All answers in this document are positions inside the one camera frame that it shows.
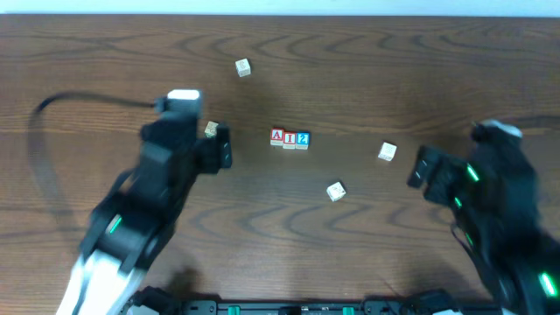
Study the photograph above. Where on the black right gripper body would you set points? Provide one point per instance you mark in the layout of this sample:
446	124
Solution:
436	175

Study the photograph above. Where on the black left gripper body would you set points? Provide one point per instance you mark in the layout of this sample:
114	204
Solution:
210	151

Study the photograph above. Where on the plain engraved wooden block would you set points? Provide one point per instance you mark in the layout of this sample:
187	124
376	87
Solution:
387	151

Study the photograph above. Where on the red letter A wooden block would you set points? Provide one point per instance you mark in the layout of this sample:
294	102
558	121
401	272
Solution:
277	137

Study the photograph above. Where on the red letter I wooden block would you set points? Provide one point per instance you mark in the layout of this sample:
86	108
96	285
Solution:
289	140

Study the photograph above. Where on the blue number 2 wooden block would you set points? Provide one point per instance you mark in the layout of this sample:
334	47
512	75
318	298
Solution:
303	140

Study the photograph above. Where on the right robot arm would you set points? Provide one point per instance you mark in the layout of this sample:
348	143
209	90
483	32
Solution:
492	196

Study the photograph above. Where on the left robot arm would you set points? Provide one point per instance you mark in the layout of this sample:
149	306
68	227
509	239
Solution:
130	227

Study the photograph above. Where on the green-edged animal picture wooden block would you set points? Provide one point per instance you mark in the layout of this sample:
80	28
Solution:
211	129

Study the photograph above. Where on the plain wooden block far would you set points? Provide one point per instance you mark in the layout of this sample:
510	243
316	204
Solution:
243	67

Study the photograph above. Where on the tilted wooden block red dot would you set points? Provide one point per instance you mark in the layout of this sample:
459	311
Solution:
336	191

